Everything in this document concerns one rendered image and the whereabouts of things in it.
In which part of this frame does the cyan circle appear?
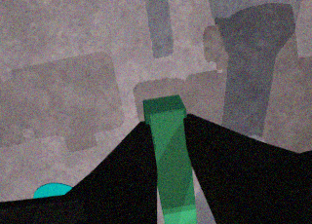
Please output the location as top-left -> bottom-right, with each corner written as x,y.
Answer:
34,182 -> 73,198

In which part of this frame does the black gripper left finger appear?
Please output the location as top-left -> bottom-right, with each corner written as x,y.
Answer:
0,122 -> 157,224

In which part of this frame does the green rectangular post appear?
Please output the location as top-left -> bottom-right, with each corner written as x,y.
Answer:
143,94 -> 196,224

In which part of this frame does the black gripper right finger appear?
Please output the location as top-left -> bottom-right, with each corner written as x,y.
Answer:
183,114 -> 312,224

